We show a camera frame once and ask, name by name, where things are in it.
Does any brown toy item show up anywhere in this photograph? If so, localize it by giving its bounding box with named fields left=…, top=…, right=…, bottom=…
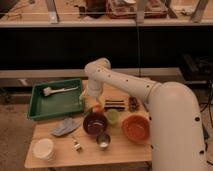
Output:
left=128, top=96, right=139, bottom=112

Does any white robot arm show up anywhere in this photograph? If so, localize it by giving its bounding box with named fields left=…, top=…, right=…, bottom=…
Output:
left=84, top=58, right=208, bottom=171

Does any orange toy fruit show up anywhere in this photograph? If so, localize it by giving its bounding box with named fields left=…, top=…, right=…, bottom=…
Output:
left=92, top=105, right=104, bottom=114

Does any white dish brush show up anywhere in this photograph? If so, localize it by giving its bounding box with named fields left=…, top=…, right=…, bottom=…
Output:
left=43, top=87, right=76, bottom=96

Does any purple bowl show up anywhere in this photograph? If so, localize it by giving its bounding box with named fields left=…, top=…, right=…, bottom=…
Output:
left=83, top=113, right=108, bottom=136

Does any orange bowl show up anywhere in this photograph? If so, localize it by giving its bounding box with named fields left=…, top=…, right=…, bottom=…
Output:
left=121, top=115, right=150, bottom=144

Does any wooden table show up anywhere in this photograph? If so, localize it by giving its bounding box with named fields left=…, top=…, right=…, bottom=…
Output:
left=23, top=77, right=154, bottom=170

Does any light green cup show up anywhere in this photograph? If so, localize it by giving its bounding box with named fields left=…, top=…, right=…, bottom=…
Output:
left=106, top=109, right=120, bottom=125

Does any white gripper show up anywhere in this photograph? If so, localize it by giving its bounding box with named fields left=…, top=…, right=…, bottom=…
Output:
left=80, top=79, right=103, bottom=99

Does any small metal cup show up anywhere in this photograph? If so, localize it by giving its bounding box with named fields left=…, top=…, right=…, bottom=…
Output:
left=96, top=134, right=111, bottom=149

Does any grey cloth towel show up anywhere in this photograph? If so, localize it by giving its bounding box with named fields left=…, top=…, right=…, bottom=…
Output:
left=51, top=118, right=80, bottom=137

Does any striped dark block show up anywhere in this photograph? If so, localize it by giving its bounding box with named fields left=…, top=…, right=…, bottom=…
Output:
left=104, top=99, right=125, bottom=111

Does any green plastic tray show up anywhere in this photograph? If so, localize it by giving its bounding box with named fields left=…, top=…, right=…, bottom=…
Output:
left=27, top=78, right=84, bottom=121

